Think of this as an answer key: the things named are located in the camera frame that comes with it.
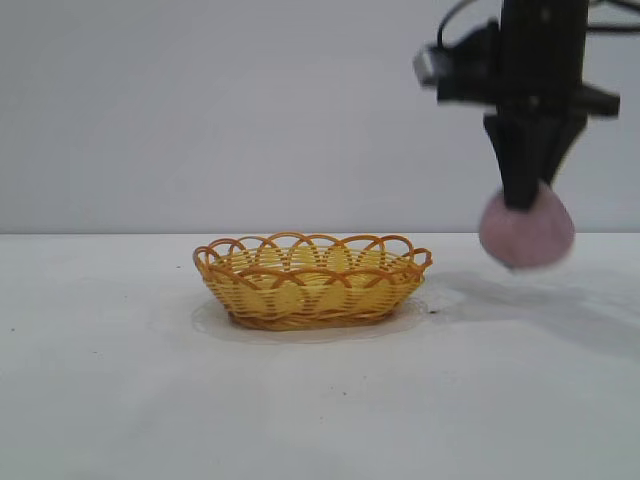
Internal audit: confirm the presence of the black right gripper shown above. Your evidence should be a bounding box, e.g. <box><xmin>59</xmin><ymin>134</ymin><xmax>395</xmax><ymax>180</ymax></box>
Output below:
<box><xmin>483</xmin><ymin>0</ymin><xmax>621</xmax><ymax>210</ymax></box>

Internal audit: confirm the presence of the pink peach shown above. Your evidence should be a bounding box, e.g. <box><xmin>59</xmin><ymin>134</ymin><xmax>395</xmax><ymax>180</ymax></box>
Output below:
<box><xmin>478</xmin><ymin>180</ymin><xmax>576</xmax><ymax>274</ymax></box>

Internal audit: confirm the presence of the yellow woven wicker basket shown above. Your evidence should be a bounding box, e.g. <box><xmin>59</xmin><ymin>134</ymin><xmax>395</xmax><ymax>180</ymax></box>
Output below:
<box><xmin>192</xmin><ymin>230</ymin><xmax>434</xmax><ymax>331</ymax></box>

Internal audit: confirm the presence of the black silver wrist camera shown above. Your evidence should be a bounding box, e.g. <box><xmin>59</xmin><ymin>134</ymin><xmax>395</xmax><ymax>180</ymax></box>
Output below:
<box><xmin>413</xmin><ymin>19</ymin><xmax>501</xmax><ymax>105</ymax></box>

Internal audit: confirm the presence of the black cable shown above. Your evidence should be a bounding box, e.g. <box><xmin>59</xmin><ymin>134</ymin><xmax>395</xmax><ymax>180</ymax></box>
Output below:
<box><xmin>436</xmin><ymin>0</ymin><xmax>501</xmax><ymax>51</ymax></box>

